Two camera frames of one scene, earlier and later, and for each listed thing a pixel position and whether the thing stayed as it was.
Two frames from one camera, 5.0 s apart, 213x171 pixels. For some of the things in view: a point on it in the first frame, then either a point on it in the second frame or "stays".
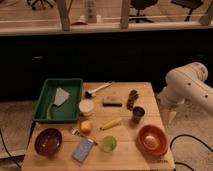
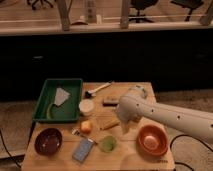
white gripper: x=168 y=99 -> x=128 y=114
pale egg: x=151 y=142 stays
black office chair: x=141 y=5 stays
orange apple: x=86 y=127 stays
